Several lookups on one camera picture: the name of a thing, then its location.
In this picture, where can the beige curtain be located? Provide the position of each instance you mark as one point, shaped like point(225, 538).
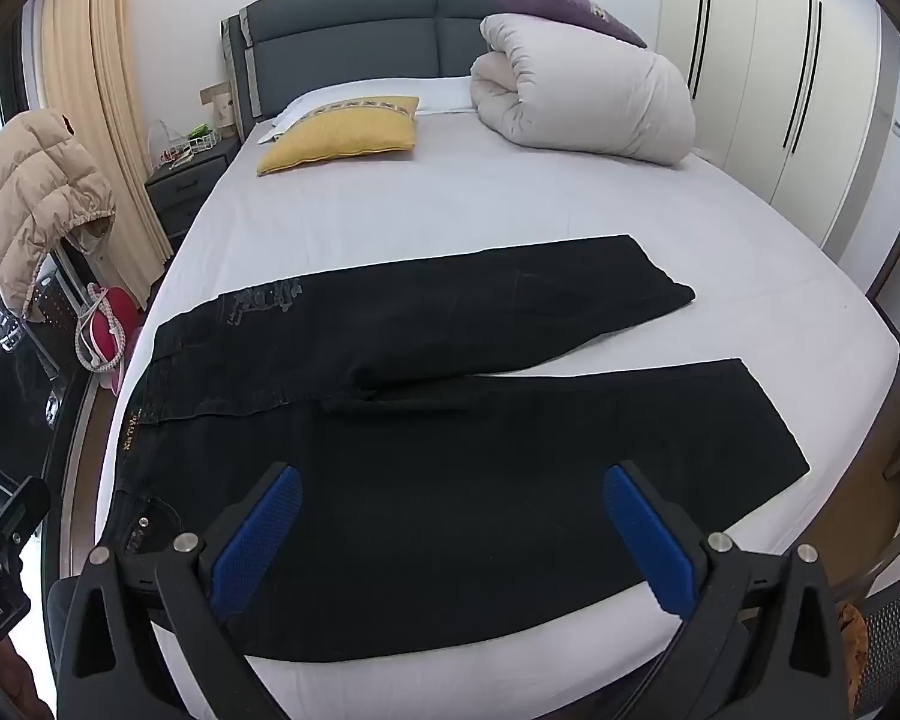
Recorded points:
point(97, 52)

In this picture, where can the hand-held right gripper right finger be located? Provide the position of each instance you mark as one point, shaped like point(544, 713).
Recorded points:
point(649, 540)

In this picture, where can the white pillow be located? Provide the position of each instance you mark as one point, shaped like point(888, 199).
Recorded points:
point(450, 94)

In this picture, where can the beige puffer jacket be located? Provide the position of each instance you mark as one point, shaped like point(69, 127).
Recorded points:
point(37, 195)

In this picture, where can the bed with white sheet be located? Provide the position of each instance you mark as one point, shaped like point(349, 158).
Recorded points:
point(495, 195)

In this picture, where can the dark grey nightstand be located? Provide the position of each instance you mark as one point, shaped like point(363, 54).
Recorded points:
point(187, 187)

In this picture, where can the black mesh chair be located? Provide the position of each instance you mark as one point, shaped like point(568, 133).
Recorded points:
point(896, 634)

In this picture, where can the orange cloth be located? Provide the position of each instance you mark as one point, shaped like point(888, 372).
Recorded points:
point(853, 641)

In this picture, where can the cream wardrobe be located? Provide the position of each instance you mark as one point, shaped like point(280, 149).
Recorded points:
point(750, 52)

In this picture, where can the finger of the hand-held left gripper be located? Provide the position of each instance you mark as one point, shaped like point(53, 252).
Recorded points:
point(15, 514)

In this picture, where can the pink bag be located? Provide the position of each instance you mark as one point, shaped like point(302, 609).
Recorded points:
point(109, 322)

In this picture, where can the black glossy case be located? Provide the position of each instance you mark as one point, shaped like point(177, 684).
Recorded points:
point(15, 405)

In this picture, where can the purple pillow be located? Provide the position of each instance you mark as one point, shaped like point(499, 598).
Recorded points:
point(562, 7)

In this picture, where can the person's left hand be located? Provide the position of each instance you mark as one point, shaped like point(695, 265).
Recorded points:
point(24, 686)

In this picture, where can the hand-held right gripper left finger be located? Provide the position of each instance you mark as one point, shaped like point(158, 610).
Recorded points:
point(259, 536)

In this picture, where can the yellow pillow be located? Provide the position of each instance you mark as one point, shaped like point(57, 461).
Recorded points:
point(345, 135)

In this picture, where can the grey padded headboard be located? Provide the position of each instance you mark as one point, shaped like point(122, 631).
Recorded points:
point(345, 45)

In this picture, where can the black pants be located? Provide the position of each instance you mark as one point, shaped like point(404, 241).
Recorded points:
point(420, 465)

